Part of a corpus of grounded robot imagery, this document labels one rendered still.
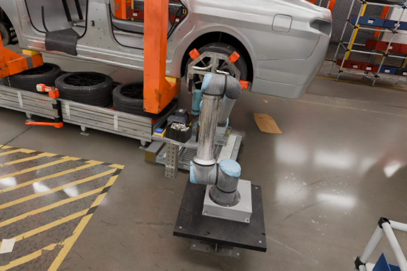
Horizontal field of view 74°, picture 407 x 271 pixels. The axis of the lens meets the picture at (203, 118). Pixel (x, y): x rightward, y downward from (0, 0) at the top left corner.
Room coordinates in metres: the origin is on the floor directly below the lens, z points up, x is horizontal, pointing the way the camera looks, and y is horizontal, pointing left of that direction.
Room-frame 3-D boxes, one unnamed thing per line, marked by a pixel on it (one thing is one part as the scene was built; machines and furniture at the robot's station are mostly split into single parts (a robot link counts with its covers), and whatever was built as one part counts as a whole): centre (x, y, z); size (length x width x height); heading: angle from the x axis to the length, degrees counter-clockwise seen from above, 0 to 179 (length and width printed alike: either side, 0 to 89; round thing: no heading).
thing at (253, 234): (1.50, -0.21, 0.15); 0.60 x 0.60 x 0.30; 86
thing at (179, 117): (2.73, 0.26, 0.26); 0.42 x 0.18 x 0.35; 168
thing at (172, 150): (2.14, 0.25, 0.21); 0.10 x 0.10 x 0.42; 78
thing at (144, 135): (3.16, 1.66, 0.14); 2.47 x 0.85 x 0.27; 78
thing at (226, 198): (1.50, -0.21, 0.45); 0.19 x 0.19 x 0.10
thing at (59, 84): (3.15, 1.52, 0.39); 0.66 x 0.66 x 0.24
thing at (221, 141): (2.87, -0.08, 0.13); 0.50 x 0.36 x 0.10; 78
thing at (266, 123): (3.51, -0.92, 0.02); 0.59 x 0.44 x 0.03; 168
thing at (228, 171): (1.49, -0.21, 0.59); 0.17 x 0.15 x 0.18; 94
